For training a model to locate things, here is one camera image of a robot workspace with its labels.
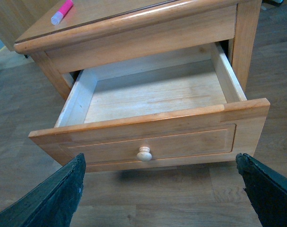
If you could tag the wooden nightstand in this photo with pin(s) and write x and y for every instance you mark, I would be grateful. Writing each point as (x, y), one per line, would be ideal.
(99, 32)

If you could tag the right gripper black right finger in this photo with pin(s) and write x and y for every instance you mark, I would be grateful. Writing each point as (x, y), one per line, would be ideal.
(266, 190)

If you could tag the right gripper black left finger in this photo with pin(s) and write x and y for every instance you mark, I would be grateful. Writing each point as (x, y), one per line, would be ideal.
(53, 202)

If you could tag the wooden drawer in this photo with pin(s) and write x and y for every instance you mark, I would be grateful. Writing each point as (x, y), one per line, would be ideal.
(175, 108)

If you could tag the pink marker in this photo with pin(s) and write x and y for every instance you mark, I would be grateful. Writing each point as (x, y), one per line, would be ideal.
(61, 12)

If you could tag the large wooden cabinet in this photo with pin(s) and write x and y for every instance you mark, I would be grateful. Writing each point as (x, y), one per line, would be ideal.
(16, 16)

